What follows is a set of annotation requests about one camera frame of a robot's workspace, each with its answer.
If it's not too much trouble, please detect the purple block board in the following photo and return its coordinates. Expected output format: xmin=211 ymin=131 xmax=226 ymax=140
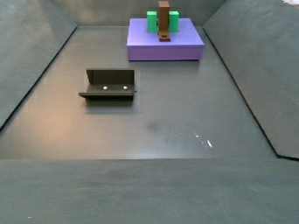
xmin=126 ymin=18 xmax=204 ymax=61

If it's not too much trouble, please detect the brown upright bracket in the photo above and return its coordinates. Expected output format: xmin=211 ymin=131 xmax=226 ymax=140
xmin=158 ymin=1 xmax=171 ymax=42

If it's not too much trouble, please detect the black U-shaped holder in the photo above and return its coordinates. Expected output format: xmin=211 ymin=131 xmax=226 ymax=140
xmin=79 ymin=68 xmax=136 ymax=99

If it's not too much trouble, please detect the green block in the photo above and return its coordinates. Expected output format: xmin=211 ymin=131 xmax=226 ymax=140
xmin=146 ymin=10 xmax=180 ymax=32

